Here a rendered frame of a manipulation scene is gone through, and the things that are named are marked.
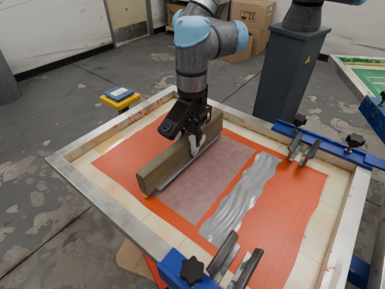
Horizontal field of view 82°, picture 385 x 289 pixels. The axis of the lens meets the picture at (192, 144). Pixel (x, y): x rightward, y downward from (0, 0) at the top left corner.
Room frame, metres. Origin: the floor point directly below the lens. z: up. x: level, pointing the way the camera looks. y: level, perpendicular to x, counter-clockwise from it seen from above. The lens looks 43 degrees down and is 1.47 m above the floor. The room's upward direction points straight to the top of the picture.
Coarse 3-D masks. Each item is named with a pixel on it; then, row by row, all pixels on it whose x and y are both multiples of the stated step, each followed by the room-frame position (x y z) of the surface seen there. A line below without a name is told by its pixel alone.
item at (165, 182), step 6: (216, 138) 0.56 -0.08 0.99; (204, 144) 0.52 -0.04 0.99; (210, 144) 0.53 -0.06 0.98; (204, 150) 0.50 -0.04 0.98; (192, 156) 0.47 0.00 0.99; (186, 162) 0.45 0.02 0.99; (180, 168) 0.42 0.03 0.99; (174, 174) 0.40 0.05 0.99; (168, 180) 0.38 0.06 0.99; (156, 186) 0.36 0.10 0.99; (162, 186) 0.36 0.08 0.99
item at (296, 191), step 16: (144, 128) 0.65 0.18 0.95; (224, 128) 0.65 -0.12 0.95; (224, 144) 0.56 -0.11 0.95; (240, 144) 0.56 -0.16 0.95; (256, 144) 0.56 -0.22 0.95; (208, 160) 0.49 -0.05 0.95; (224, 160) 0.49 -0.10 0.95; (240, 160) 0.49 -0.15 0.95; (224, 176) 0.42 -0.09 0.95; (240, 176) 0.42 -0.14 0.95; (288, 176) 0.42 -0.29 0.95; (304, 176) 0.42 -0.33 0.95; (320, 176) 0.42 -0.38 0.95; (272, 192) 0.37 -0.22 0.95; (288, 192) 0.37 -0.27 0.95; (304, 192) 0.37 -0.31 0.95; (320, 192) 0.37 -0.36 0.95; (288, 208) 0.32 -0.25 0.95; (304, 208) 0.32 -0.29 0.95; (304, 224) 0.27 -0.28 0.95
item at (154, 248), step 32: (160, 96) 0.82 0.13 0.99; (96, 128) 0.60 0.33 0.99; (256, 128) 0.63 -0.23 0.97; (64, 160) 0.45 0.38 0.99; (96, 192) 0.34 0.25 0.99; (352, 192) 0.34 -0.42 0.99; (128, 224) 0.25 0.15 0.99; (352, 224) 0.25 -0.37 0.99; (160, 256) 0.18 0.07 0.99; (320, 288) 0.12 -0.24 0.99
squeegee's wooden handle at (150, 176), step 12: (216, 120) 0.58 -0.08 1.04; (204, 132) 0.53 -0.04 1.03; (216, 132) 0.58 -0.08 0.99; (180, 144) 0.45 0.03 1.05; (168, 156) 0.41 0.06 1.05; (180, 156) 0.44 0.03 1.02; (144, 168) 0.37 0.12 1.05; (156, 168) 0.37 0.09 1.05; (168, 168) 0.40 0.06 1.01; (144, 180) 0.34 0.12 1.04; (156, 180) 0.36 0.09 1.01; (144, 192) 0.34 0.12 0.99
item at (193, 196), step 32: (96, 160) 0.49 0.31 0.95; (128, 160) 0.49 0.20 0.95; (160, 192) 0.37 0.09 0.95; (192, 192) 0.37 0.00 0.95; (224, 192) 0.37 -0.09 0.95; (192, 224) 0.27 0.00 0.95; (256, 224) 0.27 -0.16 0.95; (288, 224) 0.27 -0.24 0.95; (288, 256) 0.19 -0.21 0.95; (256, 288) 0.13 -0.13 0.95
